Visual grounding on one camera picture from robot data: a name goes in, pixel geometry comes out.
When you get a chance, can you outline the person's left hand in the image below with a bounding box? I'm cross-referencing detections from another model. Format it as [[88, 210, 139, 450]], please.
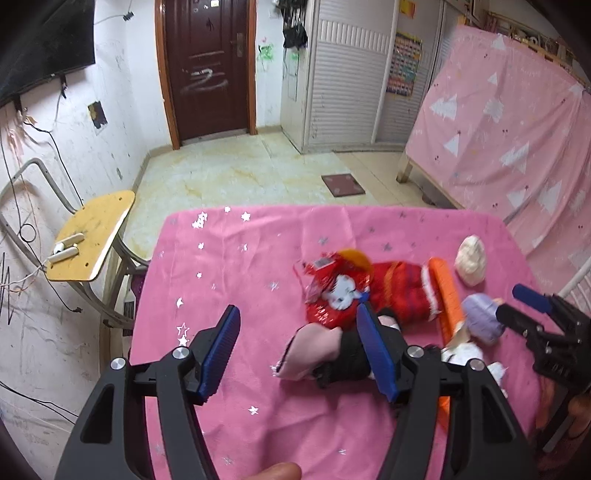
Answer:
[[244, 463, 303, 480]]

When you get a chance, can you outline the wooden metal chair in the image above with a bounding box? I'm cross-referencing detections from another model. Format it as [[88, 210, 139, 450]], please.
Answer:
[[0, 158, 151, 331]]

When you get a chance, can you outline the orange plastic half shell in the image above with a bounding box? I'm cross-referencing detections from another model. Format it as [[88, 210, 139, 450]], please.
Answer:
[[339, 249, 374, 274]]

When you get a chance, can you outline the black wall television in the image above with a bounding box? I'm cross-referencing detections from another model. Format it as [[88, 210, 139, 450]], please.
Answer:
[[0, 0, 97, 110]]

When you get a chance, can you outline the pink printed bed sheet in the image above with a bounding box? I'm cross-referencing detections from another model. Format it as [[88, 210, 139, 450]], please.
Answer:
[[405, 23, 591, 289]]

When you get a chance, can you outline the broken wall socket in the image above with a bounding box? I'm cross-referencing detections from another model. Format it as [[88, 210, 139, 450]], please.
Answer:
[[87, 100, 110, 131]]

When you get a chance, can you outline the white metal rail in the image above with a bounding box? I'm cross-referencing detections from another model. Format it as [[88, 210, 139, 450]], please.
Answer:
[[556, 257, 591, 301]]

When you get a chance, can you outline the dark brown door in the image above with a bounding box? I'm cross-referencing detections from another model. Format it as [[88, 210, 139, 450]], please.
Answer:
[[154, 0, 257, 150]]

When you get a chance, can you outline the black cloth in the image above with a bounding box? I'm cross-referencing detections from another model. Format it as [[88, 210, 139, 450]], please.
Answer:
[[313, 314, 403, 387]]

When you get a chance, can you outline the black wall cable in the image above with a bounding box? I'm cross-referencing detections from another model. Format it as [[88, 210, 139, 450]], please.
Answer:
[[21, 122, 86, 213]]

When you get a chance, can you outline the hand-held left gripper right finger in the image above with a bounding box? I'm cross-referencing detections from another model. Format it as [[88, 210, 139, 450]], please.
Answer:
[[356, 304, 539, 480]]

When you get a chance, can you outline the brown floor scale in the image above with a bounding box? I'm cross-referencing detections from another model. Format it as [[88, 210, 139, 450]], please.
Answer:
[[321, 173, 366, 199]]

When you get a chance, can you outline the cluttered wooden shelf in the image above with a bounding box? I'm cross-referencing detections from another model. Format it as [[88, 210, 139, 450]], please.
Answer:
[[480, 7, 591, 86]]

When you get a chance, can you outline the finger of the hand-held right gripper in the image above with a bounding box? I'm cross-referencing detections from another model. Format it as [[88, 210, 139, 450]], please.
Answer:
[[496, 303, 546, 352], [512, 283, 591, 334]]

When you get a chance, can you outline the pink star tablecloth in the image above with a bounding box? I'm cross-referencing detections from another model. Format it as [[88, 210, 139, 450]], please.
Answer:
[[128, 206, 548, 480]]

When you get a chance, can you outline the white louvered wardrobe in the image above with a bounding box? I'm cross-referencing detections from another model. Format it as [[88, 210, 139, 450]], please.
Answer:
[[280, 0, 445, 156]]

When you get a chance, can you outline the red knitted cloth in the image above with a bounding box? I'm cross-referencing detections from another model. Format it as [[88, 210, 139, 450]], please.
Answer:
[[367, 261, 445, 325]]

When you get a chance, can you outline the black hanging bag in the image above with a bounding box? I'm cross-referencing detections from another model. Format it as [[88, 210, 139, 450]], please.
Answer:
[[281, 0, 309, 49]]

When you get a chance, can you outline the wooden bed frame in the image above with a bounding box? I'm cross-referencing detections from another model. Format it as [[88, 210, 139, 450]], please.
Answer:
[[396, 151, 463, 209]]

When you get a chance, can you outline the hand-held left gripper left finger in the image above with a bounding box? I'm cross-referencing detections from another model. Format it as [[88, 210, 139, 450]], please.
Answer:
[[54, 304, 242, 480]]

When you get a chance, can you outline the colourful wall poster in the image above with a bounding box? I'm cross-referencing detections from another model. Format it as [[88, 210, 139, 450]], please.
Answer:
[[386, 30, 424, 99]]

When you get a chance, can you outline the red snack packet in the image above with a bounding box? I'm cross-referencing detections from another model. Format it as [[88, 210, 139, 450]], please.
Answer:
[[302, 253, 376, 329]]

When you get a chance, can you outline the orange plastic bar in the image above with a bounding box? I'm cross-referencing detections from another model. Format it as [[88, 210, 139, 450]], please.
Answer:
[[422, 257, 467, 430]]

